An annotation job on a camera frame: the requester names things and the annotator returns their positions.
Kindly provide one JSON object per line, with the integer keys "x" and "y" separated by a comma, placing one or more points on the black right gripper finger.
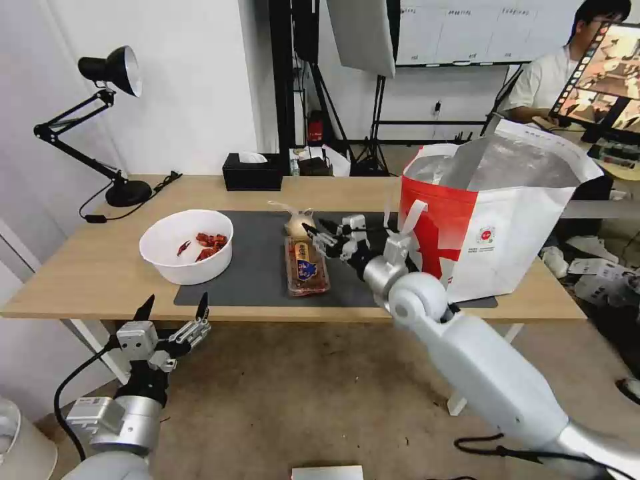
{"x": 331, "y": 226}
{"x": 327, "y": 245}

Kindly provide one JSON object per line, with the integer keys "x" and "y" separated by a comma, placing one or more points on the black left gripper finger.
{"x": 144, "y": 310}
{"x": 187, "y": 337}

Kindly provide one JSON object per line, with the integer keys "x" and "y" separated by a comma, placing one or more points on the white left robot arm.
{"x": 120, "y": 425}

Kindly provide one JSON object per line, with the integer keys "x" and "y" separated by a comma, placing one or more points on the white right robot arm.
{"x": 480, "y": 360}

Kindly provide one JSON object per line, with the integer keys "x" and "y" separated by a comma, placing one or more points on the red white takeout bag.
{"x": 505, "y": 235}

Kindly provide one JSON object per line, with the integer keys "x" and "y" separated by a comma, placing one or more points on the white round bowl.
{"x": 192, "y": 267}

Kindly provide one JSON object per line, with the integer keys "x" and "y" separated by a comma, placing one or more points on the box of clutter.
{"x": 317, "y": 161}

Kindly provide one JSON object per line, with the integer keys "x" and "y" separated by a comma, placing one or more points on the red crayfish claw shell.
{"x": 184, "y": 247}

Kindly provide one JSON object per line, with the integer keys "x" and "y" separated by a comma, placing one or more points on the dark grey table mat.
{"x": 250, "y": 270}

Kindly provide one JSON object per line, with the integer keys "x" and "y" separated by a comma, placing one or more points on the black tripod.
{"x": 370, "y": 145}

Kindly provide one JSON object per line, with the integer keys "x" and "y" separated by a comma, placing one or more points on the black tissue box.
{"x": 252, "y": 177}

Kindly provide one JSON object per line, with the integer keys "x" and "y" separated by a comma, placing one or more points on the red crayfish shell pile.
{"x": 210, "y": 242}

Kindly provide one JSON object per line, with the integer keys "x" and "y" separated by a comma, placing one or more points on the red black device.
{"x": 316, "y": 127}

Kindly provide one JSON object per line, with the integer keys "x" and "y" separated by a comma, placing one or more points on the white tissue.
{"x": 254, "y": 158}

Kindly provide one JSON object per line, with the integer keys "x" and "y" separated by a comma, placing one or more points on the black desk lamp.
{"x": 127, "y": 192}

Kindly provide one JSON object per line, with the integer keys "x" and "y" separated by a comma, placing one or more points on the cream round container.
{"x": 25, "y": 445}

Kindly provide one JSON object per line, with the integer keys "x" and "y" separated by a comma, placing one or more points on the white softbox light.
{"x": 362, "y": 35}

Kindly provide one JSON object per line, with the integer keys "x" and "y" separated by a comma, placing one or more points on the white robot front shell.
{"x": 327, "y": 473}

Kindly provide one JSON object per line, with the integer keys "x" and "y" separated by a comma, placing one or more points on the white whiteboard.
{"x": 465, "y": 30}

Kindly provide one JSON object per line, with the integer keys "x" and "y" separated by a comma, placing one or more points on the person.
{"x": 540, "y": 75}

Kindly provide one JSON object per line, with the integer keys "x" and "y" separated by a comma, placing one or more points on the black computer monitor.
{"x": 605, "y": 80}

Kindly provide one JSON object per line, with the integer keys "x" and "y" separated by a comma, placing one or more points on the black shoe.
{"x": 629, "y": 390}

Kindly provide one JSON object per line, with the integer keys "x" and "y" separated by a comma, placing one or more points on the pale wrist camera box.
{"x": 355, "y": 224}
{"x": 136, "y": 341}

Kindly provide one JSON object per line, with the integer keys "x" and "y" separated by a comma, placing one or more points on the black metal stand frame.
{"x": 286, "y": 75}

